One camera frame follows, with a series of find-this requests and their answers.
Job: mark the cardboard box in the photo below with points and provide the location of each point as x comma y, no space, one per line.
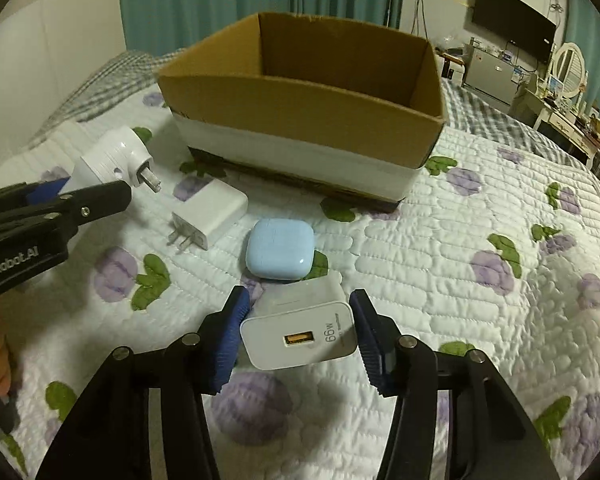
305,125

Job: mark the white cabinet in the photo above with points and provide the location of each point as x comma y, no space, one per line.
490,77

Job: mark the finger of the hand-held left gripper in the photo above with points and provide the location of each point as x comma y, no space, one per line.
87,205
47,189

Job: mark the white wardrobe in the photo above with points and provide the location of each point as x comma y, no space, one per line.
45,50

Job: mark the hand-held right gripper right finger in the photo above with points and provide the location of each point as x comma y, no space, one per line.
375,345

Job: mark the black wall television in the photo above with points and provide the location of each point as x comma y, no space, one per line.
512,17

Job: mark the white charger with prongs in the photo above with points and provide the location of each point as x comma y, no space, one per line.
212,210

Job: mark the floral quilted blanket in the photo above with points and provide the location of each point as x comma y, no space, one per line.
455,270

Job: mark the cream dressing table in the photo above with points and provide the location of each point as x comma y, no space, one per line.
562,122

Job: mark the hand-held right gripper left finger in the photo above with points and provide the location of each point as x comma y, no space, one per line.
226,340

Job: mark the white USB charger block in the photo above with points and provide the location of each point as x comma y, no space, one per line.
300,330

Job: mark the light blue earbuds case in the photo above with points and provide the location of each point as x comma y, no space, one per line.
279,250

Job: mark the oval vanity mirror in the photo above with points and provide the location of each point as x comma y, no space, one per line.
570,72

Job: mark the white angled plug adapter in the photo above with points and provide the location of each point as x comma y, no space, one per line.
112,157

